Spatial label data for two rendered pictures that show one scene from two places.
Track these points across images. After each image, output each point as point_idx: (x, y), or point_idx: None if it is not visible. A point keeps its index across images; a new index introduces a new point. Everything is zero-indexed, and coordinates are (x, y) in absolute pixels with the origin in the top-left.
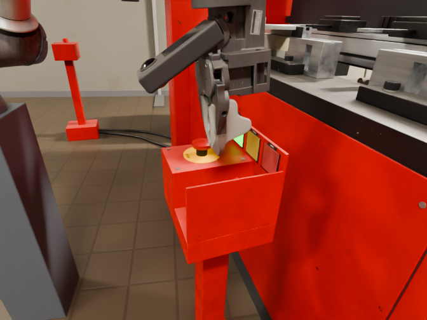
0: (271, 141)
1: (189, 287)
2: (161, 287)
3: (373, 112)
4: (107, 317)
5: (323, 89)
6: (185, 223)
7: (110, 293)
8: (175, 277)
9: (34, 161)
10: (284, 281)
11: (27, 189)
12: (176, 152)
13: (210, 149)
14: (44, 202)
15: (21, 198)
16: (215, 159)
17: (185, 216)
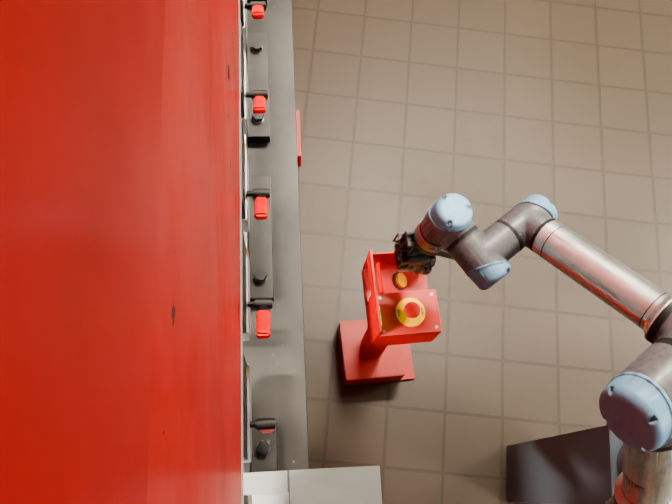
0: (372, 268)
1: (368, 452)
2: (403, 459)
3: (287, 267)
4: (462, 434)
5: (279, 339)
6: (422, 280)
7: (464, 466)
8: (383, 471)
9: (580, 482)
10: None
11: (572, 448)
12: (429, 320)
13: (401, 318)
14: (558, 474)
15: (571, 433)
16: (401, 301)
17: (422, 287)
